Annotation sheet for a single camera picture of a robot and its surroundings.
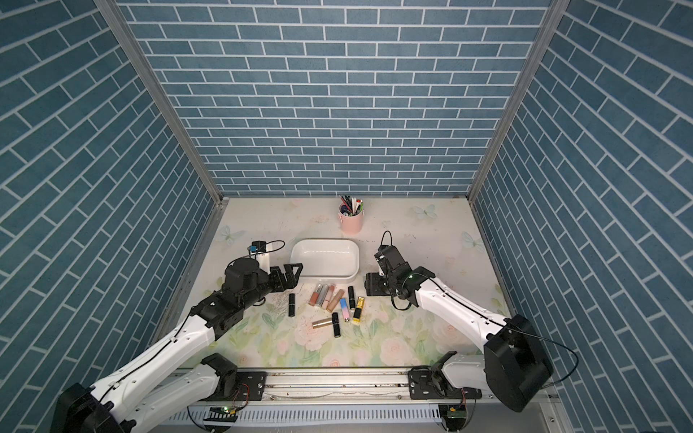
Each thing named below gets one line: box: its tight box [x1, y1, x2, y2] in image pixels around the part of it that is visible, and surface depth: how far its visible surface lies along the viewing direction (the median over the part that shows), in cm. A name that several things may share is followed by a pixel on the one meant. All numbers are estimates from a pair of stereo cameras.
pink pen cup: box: [337, 202, 364, 236], surface depth 110 cm
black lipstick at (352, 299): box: [347, 285, 356, 311], surface depth 92 cm
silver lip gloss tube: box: [316, 284, 329, 308], surface depth 93 cm
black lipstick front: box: [332, 312, 342, 338], surface depth 86 cm
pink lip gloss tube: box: [322, 283, 336, 311], surface depth 93 cm
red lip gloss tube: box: [308, 283, 323, 307], surface depth 92 cm
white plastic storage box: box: [289, 238, 361, 280], surface depth 99 cm
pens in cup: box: [338, 194, 365, 217], surface depth 104 cm
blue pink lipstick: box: [339, 297, 351, 323], surface depth 88 cm
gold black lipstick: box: [351, 295, 366, 326], surface depth 87 cm
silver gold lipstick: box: [312, 317, 333, 329], surface depth 86 cm
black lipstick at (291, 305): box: [288, 293, 296, 318], surface depth 90 cm
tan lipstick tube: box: [326, 288, 345, 314], surface depth 91 cm
